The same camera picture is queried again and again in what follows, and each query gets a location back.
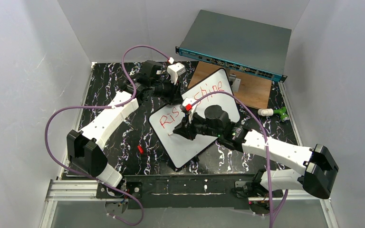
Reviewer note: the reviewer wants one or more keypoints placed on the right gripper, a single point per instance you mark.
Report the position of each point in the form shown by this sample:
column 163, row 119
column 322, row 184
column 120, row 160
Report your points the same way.
column 191, row 127

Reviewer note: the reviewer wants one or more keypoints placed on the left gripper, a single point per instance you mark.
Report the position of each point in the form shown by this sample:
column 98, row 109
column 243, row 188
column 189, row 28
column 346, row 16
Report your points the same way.
column 173, row 92

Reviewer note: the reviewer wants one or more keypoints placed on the white whiteboard black frame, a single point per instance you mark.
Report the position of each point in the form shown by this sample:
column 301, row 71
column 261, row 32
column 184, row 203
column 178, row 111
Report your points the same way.
column 164, row 120

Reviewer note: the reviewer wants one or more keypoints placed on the red marker cap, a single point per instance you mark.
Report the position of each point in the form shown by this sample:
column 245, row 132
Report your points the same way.
column 140, row 149

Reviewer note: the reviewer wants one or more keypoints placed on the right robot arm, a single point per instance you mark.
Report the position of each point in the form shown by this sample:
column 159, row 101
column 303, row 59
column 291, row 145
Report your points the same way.
column 313, row 170

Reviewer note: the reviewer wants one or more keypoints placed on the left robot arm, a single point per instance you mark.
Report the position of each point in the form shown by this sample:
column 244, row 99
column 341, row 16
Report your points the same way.
column 85, row 147

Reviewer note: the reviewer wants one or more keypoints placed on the wooden board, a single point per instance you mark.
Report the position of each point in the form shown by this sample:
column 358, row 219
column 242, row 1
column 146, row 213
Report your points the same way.
column 253, row 91

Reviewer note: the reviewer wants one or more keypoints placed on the green white toy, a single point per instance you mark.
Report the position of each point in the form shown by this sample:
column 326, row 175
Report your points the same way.
column 282, row 113

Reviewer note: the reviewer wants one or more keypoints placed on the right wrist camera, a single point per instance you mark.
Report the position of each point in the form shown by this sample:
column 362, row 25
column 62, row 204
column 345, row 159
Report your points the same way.
column 188, row 108

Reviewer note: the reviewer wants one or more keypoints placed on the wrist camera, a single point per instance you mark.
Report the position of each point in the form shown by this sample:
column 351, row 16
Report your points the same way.
column 175, row 69
column 188, row 108

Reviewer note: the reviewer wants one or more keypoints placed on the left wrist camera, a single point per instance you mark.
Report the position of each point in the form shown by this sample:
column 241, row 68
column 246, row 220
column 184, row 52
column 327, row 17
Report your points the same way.
column 175, row 69

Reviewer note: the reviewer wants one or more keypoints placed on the metal bracket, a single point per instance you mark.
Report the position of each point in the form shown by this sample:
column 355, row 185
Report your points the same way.
column 234, row 82

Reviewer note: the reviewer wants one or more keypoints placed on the blue network switch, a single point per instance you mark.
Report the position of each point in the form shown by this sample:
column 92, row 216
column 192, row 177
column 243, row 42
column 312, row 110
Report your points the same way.
column 242, row 45

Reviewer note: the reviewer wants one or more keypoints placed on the aluminium rail frame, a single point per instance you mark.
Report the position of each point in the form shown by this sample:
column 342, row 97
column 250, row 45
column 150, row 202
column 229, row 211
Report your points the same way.
column 205, row 200

